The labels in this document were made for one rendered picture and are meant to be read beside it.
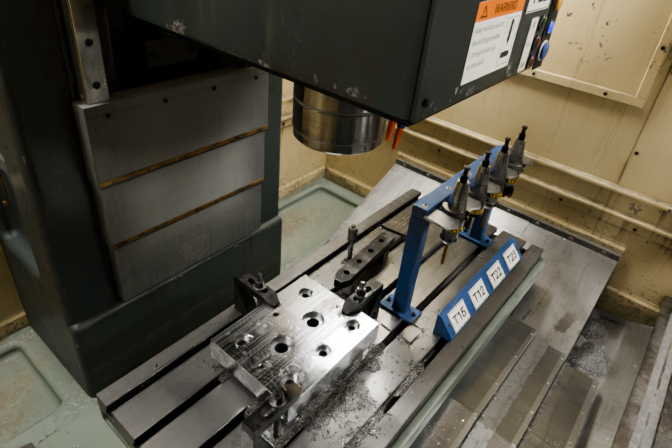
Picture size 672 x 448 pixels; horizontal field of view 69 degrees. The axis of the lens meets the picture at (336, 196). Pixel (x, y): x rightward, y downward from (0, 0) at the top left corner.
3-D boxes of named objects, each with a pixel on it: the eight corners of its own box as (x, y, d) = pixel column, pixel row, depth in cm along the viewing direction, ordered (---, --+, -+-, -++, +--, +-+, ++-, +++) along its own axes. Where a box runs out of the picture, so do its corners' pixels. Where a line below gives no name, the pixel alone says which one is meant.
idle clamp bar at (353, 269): (392, 255, 145) (395, 237, 141) (343, 303, 126) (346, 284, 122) (377, 248, 147) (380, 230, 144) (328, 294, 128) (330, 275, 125)
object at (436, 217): (463, 224, 107) (463, 221, 106) (451, 234, 103) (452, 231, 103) (435, 211, 110) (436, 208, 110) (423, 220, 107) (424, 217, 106)
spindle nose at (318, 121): (343, 110, 93) (349, 48, 87) (402, 143, 84) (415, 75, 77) (273, 127, 84) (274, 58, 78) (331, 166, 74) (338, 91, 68)
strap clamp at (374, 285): (378, 315, 123) (386, 270, 115) (345, 345, 114) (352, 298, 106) (367, 308, 125) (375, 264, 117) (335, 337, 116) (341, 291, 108)
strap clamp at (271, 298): (281, 329, 117) (283, 283, 109) (271, 337, 114) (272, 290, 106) (244, 301, 123) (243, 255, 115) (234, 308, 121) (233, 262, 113)
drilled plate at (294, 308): (376, 338, 112) (379, 323, 109) (287, 424, 92) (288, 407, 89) (303, 289, 123) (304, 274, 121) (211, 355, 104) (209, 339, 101)
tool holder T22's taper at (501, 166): (495, 168, 127) (502, 145, 123) (509, 176, 124) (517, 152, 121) (485, 172, 125) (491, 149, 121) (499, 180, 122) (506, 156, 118)
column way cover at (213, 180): (266, 228, 150) (269, 64, 123) (123, 307, 118) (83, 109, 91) (256, 221, 153) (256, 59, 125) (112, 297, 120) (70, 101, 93)
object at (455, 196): (455, 199, 112) (461, 174, 109) (470, 208, 109) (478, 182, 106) (442, 204, 110) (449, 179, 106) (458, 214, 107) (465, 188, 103)
